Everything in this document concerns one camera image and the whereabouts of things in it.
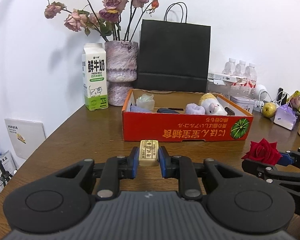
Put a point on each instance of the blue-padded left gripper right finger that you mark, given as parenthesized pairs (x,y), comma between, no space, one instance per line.
(185,171)

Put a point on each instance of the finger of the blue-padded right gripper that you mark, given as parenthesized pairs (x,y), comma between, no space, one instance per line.
(290,158)
(287,180)

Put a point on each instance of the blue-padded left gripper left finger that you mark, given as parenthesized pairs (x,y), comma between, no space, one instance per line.
(113,171)

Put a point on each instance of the red artificial rose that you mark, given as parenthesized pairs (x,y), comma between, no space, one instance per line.
(264,152)

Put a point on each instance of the cream mahjong-style soap block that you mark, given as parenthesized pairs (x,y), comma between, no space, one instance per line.
(149,153)

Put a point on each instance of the purple fluffy headband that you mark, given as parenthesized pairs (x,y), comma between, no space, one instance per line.
(194,109)

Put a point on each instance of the navy blue pouch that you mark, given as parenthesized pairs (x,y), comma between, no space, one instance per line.
(169,111)

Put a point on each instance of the yellow white plush toy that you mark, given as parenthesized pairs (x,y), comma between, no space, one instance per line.
(211,105)

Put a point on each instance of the iridescent translucent shower cap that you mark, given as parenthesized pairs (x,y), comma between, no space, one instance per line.
(146,102)

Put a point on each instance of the small purple knitted cloth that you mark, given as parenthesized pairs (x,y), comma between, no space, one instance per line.
(137,109)

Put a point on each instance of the purple tissue pack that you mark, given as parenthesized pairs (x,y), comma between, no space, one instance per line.
(285,117)

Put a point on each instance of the red cardboard tray box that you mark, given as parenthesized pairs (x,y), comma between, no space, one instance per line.
(183,127)

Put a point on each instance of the colourful snack packet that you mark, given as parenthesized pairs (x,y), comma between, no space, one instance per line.
(295,101)

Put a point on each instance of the small grey tin box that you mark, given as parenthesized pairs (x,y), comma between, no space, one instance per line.
(244,102)

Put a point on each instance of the white round charger device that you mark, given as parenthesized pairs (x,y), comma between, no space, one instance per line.
(260,96)

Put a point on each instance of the white long carton box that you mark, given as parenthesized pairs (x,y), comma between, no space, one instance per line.
(223,77)

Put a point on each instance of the right plastic water bottle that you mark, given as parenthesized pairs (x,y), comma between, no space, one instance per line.
(251,75)

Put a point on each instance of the plastic water bottle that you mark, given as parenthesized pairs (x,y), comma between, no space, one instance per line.
(229,66)
(251,75)
(239,69)

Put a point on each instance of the middle plastic water bottle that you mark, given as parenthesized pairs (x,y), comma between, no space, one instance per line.
(239,69)

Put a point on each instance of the left plastic water bottle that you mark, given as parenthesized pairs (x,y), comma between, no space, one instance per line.
(229,66)

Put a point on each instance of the white green milk carton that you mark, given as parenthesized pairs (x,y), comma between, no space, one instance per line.
(94,76)

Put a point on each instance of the purple mottled ceramic vase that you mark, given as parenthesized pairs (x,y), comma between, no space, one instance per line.
(121,68)

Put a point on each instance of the dried pink rose bouquet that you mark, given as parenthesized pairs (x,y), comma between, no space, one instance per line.
(114,19)

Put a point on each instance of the black white cable plug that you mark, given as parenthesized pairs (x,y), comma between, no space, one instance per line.
(281,97)

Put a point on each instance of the white wall panel box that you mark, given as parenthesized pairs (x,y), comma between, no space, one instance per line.
(25,136)

